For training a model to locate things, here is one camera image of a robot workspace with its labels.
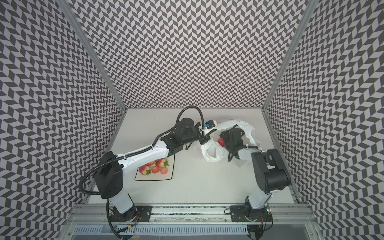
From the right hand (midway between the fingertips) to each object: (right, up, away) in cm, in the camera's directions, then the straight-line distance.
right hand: (222, 139), depth 97 cm
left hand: (-7, +8, -22) cm, 24 cm away
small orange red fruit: (-35, -16, -14) cm, 41 cm away
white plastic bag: (-8, -4, -21) cm, 23 cm away
